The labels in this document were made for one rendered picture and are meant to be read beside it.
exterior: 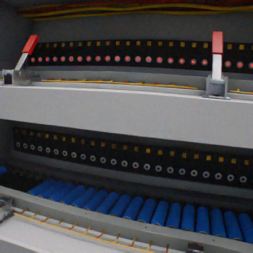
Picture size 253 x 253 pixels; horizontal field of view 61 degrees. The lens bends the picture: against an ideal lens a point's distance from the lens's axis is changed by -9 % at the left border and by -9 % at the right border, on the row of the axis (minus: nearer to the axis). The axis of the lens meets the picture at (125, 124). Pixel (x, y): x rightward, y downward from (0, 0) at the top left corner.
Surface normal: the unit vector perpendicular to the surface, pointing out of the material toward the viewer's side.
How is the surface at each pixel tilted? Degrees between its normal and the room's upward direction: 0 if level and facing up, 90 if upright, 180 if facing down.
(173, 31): 90
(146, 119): 106
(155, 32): 90
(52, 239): 15
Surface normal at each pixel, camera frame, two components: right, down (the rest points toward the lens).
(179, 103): -0.30, 0.16
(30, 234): 0.05, -0.98
